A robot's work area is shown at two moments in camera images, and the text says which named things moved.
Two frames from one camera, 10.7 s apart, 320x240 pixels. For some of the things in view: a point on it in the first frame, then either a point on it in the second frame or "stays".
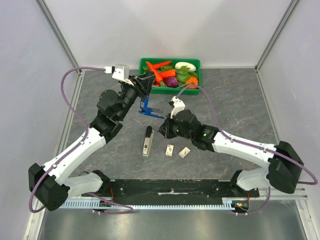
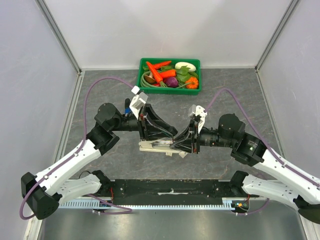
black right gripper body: [171, 129] -> [195, 139]
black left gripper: [143, 83] -> [150, 116]
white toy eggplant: [179, 65] stays
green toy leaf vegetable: [182, 73] stays
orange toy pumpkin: [192, 80] stays
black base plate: [147, 192] stays
